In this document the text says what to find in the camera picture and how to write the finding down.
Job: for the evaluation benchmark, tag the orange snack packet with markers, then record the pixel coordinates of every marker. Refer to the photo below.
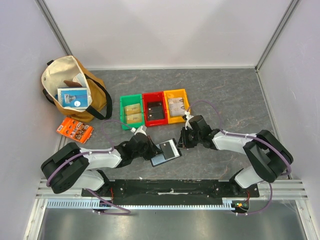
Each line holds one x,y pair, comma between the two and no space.
75,130

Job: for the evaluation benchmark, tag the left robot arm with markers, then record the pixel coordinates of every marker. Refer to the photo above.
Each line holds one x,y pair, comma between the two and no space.
76,167

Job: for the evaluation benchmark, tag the silver foil packet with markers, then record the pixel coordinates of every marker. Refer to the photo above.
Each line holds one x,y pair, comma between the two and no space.
80,79

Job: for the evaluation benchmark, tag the mustard canvas tote bag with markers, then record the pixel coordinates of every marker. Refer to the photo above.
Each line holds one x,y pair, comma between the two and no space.
65,68

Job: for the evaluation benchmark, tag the green plastic bin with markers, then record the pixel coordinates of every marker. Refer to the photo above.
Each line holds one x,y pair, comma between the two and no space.
127,100

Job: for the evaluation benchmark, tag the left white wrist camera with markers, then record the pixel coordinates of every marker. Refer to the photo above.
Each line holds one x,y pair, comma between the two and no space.
140,130

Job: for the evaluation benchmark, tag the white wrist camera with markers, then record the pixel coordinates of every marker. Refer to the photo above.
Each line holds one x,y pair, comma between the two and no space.
140,130
187,117

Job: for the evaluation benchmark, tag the black VIP card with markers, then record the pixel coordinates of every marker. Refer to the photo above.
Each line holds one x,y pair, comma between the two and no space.
169,149

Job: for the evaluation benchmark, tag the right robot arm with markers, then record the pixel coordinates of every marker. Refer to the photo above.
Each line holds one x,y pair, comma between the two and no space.
269,159

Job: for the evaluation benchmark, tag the black cards in bin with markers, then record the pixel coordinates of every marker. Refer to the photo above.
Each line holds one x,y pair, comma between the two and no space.
155,111

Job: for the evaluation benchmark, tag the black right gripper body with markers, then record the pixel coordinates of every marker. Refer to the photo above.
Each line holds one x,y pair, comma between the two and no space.
185,139

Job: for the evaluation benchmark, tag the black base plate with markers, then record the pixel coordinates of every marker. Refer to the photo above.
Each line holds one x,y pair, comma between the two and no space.
173,192

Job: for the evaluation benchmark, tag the brown wallet in bag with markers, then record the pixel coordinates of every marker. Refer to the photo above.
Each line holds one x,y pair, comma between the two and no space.
72,84

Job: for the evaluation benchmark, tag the gold card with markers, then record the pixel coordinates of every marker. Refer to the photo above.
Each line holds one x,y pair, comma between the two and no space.
132,109
134,118

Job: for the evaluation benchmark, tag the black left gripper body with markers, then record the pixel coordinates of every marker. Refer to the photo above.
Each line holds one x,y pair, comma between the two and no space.
145,152

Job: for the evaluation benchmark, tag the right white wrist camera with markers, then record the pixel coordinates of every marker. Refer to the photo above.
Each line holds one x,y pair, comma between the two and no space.
187,117

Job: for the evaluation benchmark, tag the red plastic bin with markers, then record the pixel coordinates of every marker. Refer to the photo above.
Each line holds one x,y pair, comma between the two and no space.
152,97

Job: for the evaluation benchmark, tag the gold card rear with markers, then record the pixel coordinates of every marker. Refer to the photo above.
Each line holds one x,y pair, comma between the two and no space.
132,109

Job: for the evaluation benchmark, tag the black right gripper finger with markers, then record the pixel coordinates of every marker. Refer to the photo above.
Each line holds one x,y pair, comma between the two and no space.
183,135
181,144

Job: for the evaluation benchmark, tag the gold card front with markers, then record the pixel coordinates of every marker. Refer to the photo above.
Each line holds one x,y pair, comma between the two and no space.
134,118

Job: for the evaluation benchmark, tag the blue white booklet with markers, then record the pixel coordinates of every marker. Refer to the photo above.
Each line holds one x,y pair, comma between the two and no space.
74,97

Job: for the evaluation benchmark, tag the white patterned card stack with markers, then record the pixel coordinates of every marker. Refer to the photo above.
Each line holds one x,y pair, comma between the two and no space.
176,106

